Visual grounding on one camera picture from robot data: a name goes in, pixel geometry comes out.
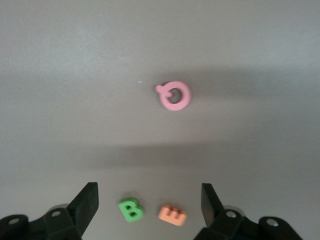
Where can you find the pink foam letter Q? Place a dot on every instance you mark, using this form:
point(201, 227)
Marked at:
point(187, 96)

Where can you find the green foam letter B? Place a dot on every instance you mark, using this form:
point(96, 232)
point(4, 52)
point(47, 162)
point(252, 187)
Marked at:
point(138, 211)

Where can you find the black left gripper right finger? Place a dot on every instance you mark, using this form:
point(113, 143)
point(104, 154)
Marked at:
point(213, 212)

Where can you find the orange foam letter E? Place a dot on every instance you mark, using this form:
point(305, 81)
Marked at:
point(172, 221)

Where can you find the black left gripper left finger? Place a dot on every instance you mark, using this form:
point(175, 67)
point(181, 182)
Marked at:
point(80, 212)

